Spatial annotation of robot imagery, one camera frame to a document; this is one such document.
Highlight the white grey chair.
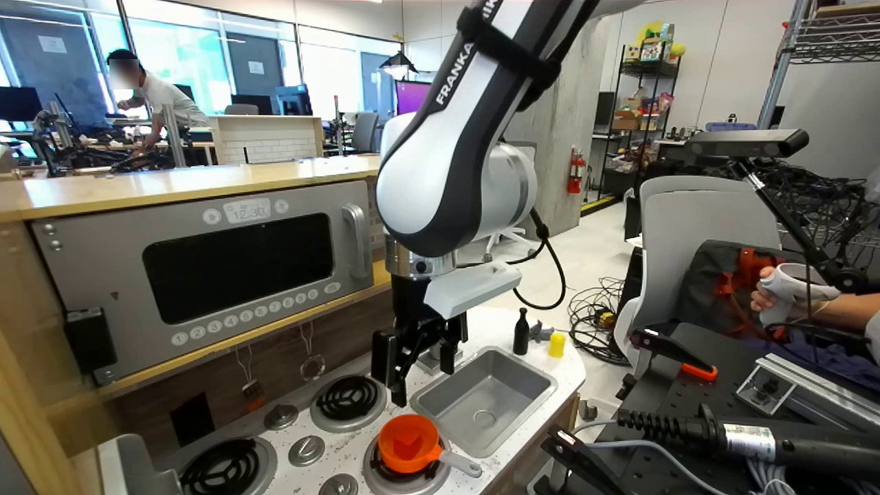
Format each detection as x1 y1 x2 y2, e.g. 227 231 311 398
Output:
612 172 782 369

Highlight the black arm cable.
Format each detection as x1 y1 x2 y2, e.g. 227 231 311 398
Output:
506 207 568 312

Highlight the grey stove knob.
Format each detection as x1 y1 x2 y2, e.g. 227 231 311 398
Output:
261 402 298 432
286 435 327 468
316 469 360 495

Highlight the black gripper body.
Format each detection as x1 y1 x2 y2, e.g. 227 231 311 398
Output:
391 273 450 356

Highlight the black camera bar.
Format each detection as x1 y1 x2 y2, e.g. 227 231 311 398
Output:
683 125 810 160

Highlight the person in white shirt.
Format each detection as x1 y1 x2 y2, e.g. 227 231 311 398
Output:
103 47 213 152

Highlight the orange cable bundle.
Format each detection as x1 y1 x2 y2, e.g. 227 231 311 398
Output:
712 245 780 344

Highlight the black clamp orange tip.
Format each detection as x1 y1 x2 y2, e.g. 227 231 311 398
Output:
626 328 722 387

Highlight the white handheld controller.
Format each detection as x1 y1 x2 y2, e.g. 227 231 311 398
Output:
756 262 840 330

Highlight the black cylindrical tool silver band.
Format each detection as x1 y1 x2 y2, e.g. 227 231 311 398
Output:
612 402 880 479

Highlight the black snack shelf rack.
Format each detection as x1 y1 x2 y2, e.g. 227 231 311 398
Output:
601 21 688 200

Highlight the orange toy block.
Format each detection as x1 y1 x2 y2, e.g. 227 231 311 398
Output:
396 422 429 457

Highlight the grey toy sink basin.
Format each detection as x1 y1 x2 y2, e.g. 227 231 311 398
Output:
410 344 558 461

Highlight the person's bare forearm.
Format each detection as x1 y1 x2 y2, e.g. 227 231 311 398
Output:
804 289 880 334

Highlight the small black wall box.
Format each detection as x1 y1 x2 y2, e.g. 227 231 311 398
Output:
63 304 121 376

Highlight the person's hand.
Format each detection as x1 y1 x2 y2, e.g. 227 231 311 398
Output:
748 274 782 321

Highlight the purple screen monitor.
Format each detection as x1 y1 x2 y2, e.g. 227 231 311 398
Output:
392 79 435 117

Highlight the black tripod leg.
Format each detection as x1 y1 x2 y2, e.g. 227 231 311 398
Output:
732 156 855 296

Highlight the black coil toy burner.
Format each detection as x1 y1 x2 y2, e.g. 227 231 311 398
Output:
308 370 386 435
360 436 450 495
176 435 278 495

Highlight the red fire extinguisher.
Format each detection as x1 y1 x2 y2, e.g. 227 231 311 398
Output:
564 146 587 198

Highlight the beige slatted cabinet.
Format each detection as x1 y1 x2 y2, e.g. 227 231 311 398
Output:
210 112 323 168

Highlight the wooden toy kitchen unit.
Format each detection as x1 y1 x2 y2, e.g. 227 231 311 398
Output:
0 152 587 495

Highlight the metal hanging ring hook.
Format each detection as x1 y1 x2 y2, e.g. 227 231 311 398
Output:
297 321 329 384

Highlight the orange toy pan grey handle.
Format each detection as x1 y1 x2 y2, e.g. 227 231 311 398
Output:
373 411 487 480

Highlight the black pendant lamp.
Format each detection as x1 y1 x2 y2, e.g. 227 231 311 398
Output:
380 48 419 79

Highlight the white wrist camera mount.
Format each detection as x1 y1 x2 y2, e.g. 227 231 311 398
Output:
419 259 524 321

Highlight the black lever handle tool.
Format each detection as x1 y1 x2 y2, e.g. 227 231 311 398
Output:
538 427 634 495

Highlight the silver aluminium frame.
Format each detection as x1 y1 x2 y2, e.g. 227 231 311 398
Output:
734 352 880 435

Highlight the grey toy microwave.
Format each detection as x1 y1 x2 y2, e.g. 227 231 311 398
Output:
26 179 386 387

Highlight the dark cushion bag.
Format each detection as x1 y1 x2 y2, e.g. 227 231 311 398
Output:
671 238 821 340

